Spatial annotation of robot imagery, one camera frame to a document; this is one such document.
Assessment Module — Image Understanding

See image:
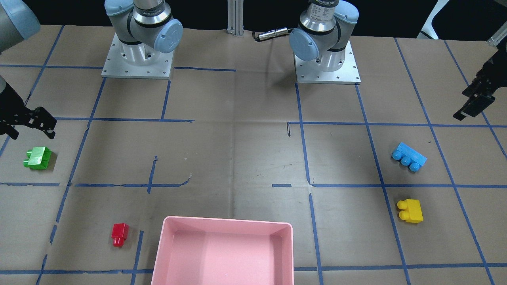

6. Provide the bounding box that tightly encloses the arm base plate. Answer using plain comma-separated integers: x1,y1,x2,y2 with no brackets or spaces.
101,34,175,80
294,41,362,84

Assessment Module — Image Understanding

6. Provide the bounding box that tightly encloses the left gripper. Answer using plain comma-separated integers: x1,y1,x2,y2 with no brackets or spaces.
453,48,507,121

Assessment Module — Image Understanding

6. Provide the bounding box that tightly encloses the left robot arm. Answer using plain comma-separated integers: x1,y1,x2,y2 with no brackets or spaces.
289,0,506,121

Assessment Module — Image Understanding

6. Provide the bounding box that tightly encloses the red toy block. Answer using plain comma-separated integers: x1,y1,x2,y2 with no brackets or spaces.
111,222,129,247

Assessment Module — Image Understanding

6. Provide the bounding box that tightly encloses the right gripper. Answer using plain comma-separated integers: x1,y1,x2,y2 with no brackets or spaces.
0,77,57,140

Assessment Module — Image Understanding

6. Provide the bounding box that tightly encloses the blue toy block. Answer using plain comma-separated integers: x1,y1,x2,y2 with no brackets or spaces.
391,142,427,173

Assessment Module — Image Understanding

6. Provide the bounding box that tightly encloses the pink plastic box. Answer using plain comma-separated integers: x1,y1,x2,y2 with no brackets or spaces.
151,216,294,285

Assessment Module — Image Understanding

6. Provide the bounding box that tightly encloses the aluminium frame post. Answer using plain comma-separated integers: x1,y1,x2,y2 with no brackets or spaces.
227,0,244,37

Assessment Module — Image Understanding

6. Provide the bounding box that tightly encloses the yellow toy block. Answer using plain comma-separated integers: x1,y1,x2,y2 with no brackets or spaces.
396,199,424,224

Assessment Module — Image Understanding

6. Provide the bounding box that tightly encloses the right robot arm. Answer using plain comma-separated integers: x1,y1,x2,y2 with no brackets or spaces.
0,0,183,140

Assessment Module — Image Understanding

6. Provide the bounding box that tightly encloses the green toy block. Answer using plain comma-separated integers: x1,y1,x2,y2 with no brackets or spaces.
23,146,53,170

